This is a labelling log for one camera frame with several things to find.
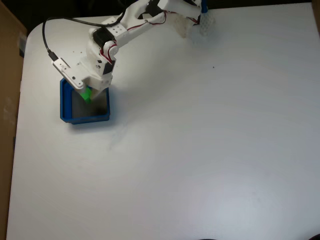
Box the green cube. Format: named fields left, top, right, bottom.
left=80, top=86, right=93, bottom=104

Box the blue plastic box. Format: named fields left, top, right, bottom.
left=59, top=77, right=111, bottom=125

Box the brown cardboard box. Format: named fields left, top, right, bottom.
left=0, top=2, right=28, bottom=240

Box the red white servo wire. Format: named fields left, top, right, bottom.
left=99, top=42, right=119, bottom=66

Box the silver camera box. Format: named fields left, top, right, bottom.
left=51, top=57, right=86, bottom=91

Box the black USB cable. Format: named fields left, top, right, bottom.
left=41, top=11, right=126, bottom=62

